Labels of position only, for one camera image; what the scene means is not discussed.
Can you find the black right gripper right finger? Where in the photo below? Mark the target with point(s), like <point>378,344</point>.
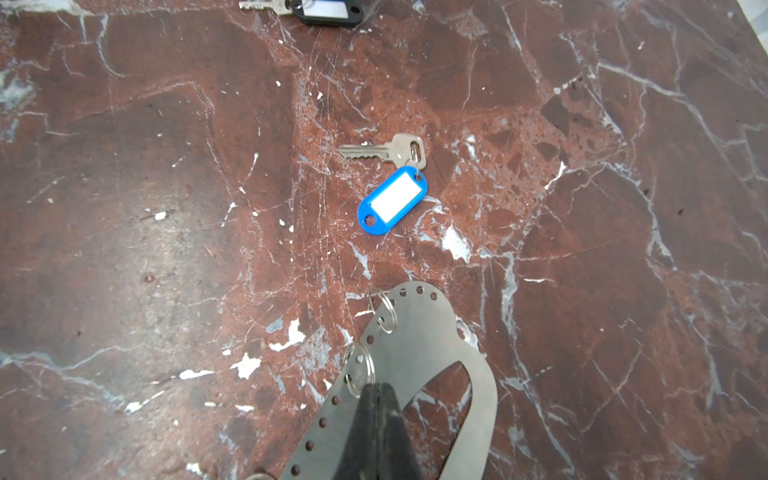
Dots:
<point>397,457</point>

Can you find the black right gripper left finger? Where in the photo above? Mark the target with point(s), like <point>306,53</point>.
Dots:
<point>360,457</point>

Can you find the steel perforated key holder plate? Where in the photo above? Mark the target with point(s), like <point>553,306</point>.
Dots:
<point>411,339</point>

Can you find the silver key blue tag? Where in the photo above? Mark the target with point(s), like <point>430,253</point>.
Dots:
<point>388,203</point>

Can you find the silver key black tag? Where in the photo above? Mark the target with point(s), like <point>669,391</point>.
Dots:
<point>341,13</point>

